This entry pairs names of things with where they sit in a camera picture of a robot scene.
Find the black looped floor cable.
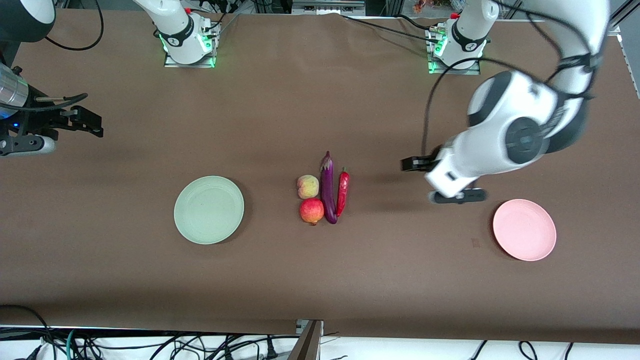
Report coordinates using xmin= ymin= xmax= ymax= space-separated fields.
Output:
xmin=0 ymin=304 xmax=53 ymax=360

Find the aluminium frame profile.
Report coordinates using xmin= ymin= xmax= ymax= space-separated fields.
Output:
xmin=609 ymin=0 xmax=640 ymax=37

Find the yellow pink peach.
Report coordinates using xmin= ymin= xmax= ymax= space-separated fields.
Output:
xmin=297 ymin=175 xmax=320 ymax=200

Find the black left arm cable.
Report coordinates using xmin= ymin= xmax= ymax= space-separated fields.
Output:
xmin=421 ymin=0 xmax=601 ymax=157

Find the white lower shelf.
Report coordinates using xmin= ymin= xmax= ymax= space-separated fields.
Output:
xmin=0 ymin=326 xmax=640 ymax=360

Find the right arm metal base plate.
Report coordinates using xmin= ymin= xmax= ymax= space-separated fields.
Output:
xmin=163 ymin=20 xmax=222 ymax=69

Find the pink plate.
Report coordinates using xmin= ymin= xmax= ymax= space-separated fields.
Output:
xmin=492 ymin=199 xmax=557 ymax=262

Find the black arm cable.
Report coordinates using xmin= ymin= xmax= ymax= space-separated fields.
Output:
xmin=30 ymin=0 xmax=105 ymax=109
xmin=421 ymin=0 xmax=601 ymax=157

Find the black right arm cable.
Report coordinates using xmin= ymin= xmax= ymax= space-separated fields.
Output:
xmin=30 ymin=0 xmax=105 ymax=109

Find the metal camera post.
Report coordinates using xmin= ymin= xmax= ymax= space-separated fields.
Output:
xmin=287 ymin=319 xmax=325 ymax=360

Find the brown table cover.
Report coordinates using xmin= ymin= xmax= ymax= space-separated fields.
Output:
xmin=0 ymin=9 xmax=640 ymax=346

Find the red chili pepper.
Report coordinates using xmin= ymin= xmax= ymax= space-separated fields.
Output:
xmin=335 ymin=167 xmax=350 ymax=218

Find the grey electronics box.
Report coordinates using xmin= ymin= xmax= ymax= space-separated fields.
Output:
xmin=291 ymin=0 xmax=366 ymax=16

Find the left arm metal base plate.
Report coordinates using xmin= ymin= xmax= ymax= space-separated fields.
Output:
xmin=427 ymin=27 xmax=482 ymax=76

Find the red apple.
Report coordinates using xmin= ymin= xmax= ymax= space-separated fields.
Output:
xmin=299 ymin=198 xmax=325 ymax=226

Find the pale green plate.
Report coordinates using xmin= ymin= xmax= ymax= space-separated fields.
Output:
xmin=173 ymin=175 xmax=245 ymax=246

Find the long purple eggplant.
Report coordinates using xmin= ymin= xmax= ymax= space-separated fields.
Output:
xmin=320 ymin=151 xmax=338 ymax=225

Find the long black table cable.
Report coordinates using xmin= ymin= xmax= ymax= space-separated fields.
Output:
xmin=340 ymin=14 xmax=442 ymax=45

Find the short black table cable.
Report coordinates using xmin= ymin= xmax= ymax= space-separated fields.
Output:
xmin=397 ymin=14 xmax=434 ymax=33

